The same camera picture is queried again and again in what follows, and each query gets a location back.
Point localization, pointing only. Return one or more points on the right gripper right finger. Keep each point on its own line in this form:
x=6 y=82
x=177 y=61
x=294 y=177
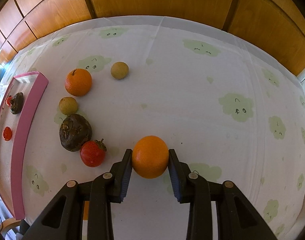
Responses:
x=223 y=206

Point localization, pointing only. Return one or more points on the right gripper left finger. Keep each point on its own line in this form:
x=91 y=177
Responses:
x=62 y=218

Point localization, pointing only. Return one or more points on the orange with long stem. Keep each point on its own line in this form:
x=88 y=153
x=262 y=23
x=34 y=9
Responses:
x=86 y=210

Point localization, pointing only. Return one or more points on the red tomato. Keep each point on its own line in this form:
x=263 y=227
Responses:
x=7 y=133
x=8 y=101
x=93 y=153

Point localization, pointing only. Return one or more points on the small orange tangerine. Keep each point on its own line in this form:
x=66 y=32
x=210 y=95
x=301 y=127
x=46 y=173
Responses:
x=150 y=157

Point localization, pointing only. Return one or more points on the dark brown fruit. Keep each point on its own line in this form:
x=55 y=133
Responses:
x=16 y=103
x=74 y=132

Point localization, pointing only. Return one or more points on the orange with stem top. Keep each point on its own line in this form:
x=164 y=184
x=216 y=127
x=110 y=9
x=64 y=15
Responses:
x=78 y=82

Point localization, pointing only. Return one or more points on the small green-brown fruit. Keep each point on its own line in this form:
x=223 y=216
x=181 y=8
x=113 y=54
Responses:
x=119 y=70

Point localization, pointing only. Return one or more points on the dark brown fruit on cloth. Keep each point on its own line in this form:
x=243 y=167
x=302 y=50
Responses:
x=74 y=132

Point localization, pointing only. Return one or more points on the white cloud-print tablecloth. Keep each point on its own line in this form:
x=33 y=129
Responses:
x=228 y=109

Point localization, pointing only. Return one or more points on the pink cardboard tray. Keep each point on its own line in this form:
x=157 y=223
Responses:
x=33 y=85

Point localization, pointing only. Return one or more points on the wooden wall cabinet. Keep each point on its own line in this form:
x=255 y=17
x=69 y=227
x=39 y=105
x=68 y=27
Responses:
x=275 y=26

